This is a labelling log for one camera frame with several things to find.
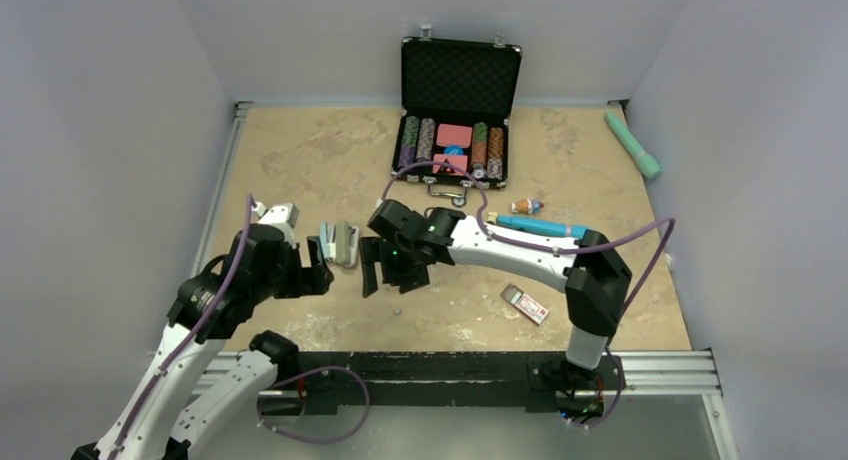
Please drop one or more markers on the blue dealer button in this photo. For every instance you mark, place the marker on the blue dealer button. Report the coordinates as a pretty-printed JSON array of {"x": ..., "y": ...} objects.
[{"x": 453, "y": 150}]

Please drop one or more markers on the red white staple box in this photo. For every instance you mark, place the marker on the red white staple box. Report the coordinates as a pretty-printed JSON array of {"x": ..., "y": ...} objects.
[{"x": 525, "y": 304}]

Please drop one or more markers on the small colourful figurine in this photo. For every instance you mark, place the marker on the small colourful figurine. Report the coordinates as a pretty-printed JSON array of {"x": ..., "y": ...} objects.
[{"x": 527, "y": 206}]

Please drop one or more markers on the mint green cylinder tool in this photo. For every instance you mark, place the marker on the mint green cylinder tool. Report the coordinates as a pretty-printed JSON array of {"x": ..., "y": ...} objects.
[{"x": 644, "y": 161}]

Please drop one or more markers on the green white stapler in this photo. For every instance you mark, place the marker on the green white stapler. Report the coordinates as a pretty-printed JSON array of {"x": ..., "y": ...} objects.
[{"x": 346, "y": 237}]

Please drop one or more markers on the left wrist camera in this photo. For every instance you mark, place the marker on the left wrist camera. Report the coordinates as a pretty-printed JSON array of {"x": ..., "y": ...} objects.
[{"x": 281, "y": 216}]

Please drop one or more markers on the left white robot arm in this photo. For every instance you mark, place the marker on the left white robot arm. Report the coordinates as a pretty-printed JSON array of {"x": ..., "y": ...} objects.
[{"x": 163, "y": 419}]

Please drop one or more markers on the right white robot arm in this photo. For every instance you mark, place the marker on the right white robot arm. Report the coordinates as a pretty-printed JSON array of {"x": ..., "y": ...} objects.
[{"x": 588, "y": 271}]

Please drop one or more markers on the pink card deck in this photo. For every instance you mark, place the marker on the pink card deck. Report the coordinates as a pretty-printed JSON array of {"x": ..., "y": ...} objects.
[
  {"x": 454, "y": 135},
  {"x": 449, "y": 164}
]

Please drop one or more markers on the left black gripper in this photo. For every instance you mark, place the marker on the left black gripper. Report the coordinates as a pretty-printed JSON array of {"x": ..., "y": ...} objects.
[{"x": 307, "y": 280}]

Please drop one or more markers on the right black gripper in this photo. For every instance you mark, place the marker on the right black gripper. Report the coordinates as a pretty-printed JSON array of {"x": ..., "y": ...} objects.
[{"x": 372, "y": 250}]

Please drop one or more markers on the blue pen tool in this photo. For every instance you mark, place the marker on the blue pen tool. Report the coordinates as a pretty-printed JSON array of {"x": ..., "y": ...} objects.
[{"x": 541, "y": 227}]

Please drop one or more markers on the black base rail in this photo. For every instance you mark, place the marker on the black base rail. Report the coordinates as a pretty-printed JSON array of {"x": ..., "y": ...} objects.
[{"x": 320, "y": 383}]

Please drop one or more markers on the black poker chip case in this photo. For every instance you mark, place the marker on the black poker chip case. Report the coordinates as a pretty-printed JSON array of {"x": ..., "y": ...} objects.
[{"x": 462, "y": 83}]

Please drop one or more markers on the aluminium frame rail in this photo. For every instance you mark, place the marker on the aluminium frame rail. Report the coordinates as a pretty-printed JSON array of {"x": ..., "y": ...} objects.
[{"x": 334, "y": 165}]

